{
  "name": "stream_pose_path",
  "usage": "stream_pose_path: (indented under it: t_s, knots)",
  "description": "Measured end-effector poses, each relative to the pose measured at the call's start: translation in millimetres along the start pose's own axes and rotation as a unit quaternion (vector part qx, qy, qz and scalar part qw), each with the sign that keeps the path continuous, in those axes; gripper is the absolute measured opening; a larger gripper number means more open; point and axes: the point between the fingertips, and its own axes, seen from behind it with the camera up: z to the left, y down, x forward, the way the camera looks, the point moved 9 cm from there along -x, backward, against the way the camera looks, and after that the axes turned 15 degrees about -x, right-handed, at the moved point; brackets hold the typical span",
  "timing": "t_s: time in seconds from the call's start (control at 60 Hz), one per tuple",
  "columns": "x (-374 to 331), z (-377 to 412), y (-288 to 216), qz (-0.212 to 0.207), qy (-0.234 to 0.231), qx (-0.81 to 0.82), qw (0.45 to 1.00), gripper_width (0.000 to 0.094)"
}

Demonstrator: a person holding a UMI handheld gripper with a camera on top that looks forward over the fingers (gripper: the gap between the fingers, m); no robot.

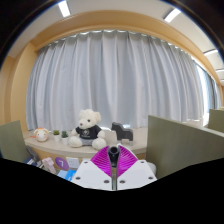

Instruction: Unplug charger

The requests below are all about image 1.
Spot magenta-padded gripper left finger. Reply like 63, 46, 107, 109
71, 145, 114, 191

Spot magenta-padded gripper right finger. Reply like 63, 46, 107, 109
116, 145, 158, 191

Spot pale blue book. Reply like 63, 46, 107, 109
57, 169, 69, 179

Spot light wooden shelf ledge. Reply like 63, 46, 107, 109
23, 126, 149, 160

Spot pink horse figure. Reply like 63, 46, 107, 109
41, 157, 58, 175

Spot cream teddy bear black shirt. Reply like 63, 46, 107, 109
68, 108, 108, 151

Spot small potted plant white pot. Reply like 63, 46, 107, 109
60, 130, 70, 145
52, 129, 61, 143

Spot black horse figure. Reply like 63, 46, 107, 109
110, 121, 134, 145

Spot green desk partition panel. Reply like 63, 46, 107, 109
208, 108, 224, 134
0, 120, 31, 164
145, 115, 224, 181

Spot dark grey horse figure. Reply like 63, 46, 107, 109
25, 148, 41, 165

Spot small cream plush toy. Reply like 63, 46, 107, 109
33, 127, 50, 143

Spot grey white curtain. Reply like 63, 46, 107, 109
25, 29, 206, 133

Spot ceiling lights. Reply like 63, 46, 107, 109
58, 0, 224, 74

